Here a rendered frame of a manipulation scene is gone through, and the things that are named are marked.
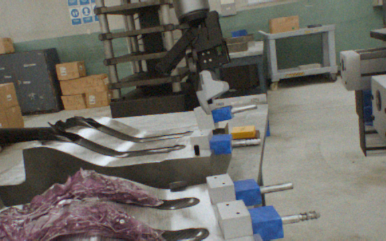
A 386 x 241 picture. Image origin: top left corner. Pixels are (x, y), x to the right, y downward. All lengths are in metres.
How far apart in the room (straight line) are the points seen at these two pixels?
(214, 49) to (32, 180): 0.46
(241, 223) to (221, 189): 0.11
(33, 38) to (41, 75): 0.87
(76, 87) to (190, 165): 6.99
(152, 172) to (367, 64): 0.63
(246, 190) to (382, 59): 0.62
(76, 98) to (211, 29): 6.90
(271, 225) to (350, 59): 0.68
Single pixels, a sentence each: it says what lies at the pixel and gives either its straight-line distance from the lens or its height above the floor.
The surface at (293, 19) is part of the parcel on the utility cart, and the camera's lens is 6.76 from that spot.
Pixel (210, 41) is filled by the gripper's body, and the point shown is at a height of 1.09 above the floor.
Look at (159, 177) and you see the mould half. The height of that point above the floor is 0.85.
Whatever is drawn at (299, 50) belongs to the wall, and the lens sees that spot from 7.35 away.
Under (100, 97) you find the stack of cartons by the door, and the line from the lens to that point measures 7.58.
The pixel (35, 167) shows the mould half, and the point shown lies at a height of 0.89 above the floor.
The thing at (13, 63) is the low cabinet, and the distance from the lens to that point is 8.05.
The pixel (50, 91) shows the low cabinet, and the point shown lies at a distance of 7.81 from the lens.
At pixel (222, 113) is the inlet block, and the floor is 0.93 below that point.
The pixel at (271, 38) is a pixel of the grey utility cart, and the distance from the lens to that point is 6.60.
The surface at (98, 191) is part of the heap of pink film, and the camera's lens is 0.64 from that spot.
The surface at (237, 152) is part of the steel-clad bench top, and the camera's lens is 1.06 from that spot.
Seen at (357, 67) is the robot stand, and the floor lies 0.96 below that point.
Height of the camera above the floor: 1.12
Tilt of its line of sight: 12 degrees down
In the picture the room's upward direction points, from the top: 8 degrees counter-clockwise
